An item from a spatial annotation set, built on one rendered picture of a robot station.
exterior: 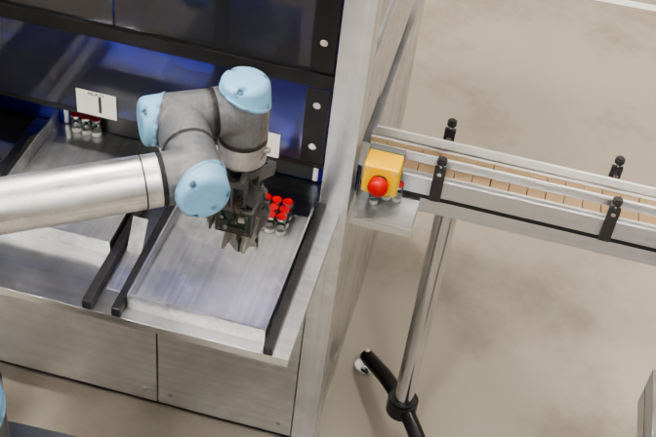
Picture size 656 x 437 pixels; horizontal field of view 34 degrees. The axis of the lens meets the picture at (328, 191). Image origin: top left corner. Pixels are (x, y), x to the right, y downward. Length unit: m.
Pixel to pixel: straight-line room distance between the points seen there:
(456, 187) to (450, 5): 2.44
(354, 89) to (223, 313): 0.48
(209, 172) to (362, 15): 0.58
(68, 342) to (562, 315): 1.47
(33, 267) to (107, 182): 0.67
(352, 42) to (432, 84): 2.20
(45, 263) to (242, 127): 0.65
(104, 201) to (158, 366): 1.34
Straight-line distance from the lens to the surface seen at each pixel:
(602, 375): 3.23
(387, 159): 2.10
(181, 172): 1.43
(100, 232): 2.13
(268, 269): 2.06
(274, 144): 2.11
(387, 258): 3.36
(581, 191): 2.23
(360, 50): 1.94
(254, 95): 1.53
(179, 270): 2.05
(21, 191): 1.42
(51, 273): 2.06
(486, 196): 2.23
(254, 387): 2.67
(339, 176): 2.12
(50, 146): 2.33
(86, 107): 2.22
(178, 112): 1.52
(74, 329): 2.74
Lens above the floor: 2.36
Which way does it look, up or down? 42 degrees down
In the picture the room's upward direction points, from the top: 7 degrees clockwise
